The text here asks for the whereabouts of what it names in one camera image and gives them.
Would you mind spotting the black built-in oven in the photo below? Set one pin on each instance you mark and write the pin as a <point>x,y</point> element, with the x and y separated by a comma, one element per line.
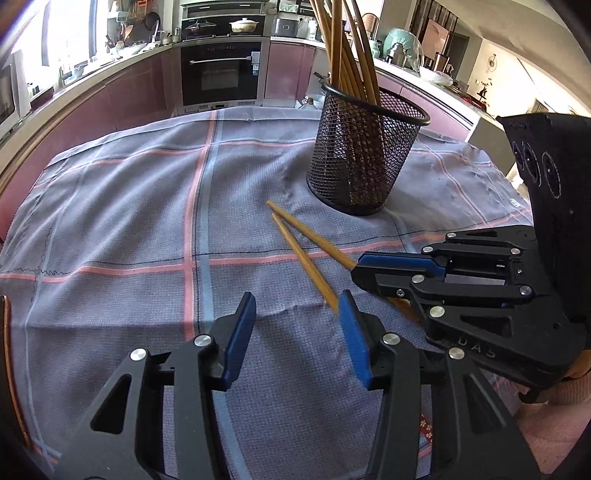
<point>219,68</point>

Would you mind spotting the bamboo chopstick plain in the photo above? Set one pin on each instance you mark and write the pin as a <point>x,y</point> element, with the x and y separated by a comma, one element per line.
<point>309,267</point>

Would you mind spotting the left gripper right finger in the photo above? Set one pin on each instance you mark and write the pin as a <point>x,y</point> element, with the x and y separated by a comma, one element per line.
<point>363,334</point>

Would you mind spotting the pink sleeve forearm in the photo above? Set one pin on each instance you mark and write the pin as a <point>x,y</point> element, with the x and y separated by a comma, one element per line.
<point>553,427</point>

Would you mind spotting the white pot on stove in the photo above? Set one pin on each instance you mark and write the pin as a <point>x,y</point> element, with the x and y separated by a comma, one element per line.
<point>243,26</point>

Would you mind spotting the white microwave oven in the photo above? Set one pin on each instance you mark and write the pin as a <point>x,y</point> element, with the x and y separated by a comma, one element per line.
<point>15,102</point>

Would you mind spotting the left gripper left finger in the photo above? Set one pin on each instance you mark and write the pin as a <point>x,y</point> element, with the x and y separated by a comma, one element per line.
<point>231,335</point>

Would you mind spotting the chopstick in holder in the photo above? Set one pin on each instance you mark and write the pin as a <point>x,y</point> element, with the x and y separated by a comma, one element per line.
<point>322,11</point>
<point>365,57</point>
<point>336,44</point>
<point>352,71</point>

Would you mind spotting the grey plaid tablecloth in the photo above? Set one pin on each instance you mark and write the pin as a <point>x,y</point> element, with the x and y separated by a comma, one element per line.
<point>142,238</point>

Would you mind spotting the black mesh holder cup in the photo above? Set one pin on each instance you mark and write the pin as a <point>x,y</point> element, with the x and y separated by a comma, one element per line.
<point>361,149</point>

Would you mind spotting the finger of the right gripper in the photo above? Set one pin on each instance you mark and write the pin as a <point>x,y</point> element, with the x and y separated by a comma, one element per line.
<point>402,261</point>
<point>388,282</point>

